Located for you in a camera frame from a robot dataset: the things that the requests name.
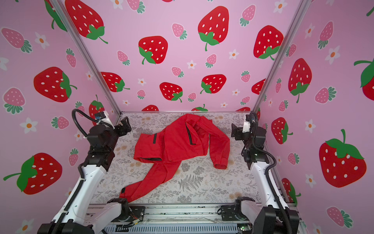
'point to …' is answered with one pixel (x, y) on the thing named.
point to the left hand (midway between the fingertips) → (120, 119)
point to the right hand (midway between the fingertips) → (237, 123)
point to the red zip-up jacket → (188, 136)
